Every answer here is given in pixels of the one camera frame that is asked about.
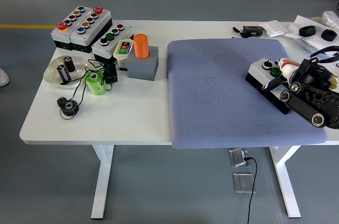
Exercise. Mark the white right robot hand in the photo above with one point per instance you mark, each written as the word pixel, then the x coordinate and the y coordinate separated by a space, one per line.
pixel 288 66

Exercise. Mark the four-button control box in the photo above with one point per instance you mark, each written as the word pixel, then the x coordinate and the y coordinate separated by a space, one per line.
pixel 111 45
pixel 260 75

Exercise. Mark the five-button control box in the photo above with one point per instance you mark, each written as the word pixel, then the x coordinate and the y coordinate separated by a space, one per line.
pixel 87 33
pixel 63 34

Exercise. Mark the white flat box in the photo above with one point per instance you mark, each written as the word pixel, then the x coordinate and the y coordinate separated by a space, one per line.
pixel 274 28

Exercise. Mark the white foam sheet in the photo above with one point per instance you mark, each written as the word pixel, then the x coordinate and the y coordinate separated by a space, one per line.
pixel 304 22

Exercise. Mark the black device with green label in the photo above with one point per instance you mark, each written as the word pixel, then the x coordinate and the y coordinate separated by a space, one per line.
pixel 253 30

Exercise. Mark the black pen tool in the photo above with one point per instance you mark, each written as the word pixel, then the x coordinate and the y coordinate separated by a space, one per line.
pixel 237 31

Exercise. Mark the bubble wrap roll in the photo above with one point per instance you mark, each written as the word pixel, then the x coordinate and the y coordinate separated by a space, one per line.
pixel 331 18

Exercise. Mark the grey-blue textured mat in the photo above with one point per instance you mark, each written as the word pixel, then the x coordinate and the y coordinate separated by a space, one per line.
pixel 212 89

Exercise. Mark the metal floor socket with plug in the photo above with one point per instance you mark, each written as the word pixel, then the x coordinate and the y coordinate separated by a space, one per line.
pixel 237 157

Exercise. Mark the white table leg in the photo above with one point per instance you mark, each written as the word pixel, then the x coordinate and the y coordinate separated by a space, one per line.
pixel 284 179
pixel 103 176

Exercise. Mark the metal floor socket plate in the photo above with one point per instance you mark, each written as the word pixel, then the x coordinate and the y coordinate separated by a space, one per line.
pixel 243 183

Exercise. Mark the grey block holder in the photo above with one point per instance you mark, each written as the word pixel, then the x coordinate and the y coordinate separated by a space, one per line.
pixel 141 69

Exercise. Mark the orange cylinder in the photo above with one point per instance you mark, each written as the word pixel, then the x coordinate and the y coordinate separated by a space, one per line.
pixel 141 46

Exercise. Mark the small black box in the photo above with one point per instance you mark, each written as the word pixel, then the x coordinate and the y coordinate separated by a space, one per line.
pixel 110 74

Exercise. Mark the green plastic cylinder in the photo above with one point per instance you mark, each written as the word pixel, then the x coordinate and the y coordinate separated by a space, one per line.
pixel 96 85

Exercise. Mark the dark cylindrical capacitor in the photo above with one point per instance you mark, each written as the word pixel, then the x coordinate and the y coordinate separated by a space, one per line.
pixel 69 64
pixel 63 73

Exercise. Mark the large black gear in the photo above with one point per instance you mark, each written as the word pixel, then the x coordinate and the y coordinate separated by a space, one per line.
pixel 70 108

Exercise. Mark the small black gear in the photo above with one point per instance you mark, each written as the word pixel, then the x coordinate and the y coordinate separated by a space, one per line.
pixel 61 101

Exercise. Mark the clear round dish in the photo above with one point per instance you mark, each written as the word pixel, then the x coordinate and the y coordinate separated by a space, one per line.
pixel 51 74

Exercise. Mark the person's white shoe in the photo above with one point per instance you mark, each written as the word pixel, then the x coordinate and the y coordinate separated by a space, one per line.
pixel 3 77

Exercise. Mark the cream red-green switch box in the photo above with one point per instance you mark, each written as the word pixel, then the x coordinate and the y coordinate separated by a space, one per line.
pixel 122 52

